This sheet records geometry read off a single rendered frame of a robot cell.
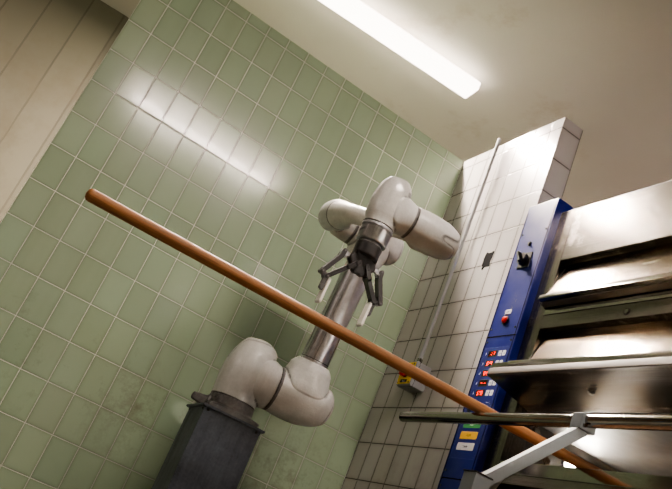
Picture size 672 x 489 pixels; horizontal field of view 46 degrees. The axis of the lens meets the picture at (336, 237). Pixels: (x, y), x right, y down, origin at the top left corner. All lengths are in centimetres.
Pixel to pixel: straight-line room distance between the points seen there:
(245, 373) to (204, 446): 26
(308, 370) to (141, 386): 66
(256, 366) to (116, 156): 100
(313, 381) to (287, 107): 127
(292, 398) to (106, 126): 125
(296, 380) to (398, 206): 76
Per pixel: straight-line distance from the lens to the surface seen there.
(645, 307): 239
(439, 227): 221
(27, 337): 290
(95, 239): 298
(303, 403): 263
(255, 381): 258
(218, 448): 252
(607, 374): 218
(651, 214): 259
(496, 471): 163
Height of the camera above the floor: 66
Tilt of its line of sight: 22 degrees up
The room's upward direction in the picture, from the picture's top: 23 degrees clockwise
